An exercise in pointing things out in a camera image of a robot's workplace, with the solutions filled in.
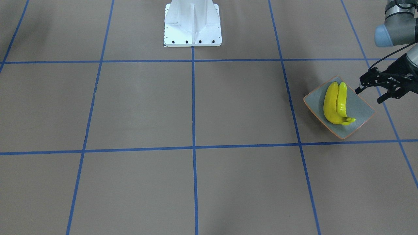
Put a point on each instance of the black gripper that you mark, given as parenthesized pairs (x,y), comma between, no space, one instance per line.
(406,69)

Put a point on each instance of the yellow banana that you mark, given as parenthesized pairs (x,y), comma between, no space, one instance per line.
(341,103)
(329,106)

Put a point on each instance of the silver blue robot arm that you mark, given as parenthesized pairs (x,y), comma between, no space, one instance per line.
(399,28)

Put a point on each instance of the grey square plate orange rim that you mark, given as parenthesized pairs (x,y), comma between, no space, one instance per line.
(356,106)

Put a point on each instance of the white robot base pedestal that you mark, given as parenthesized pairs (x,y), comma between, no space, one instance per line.
(192,23)

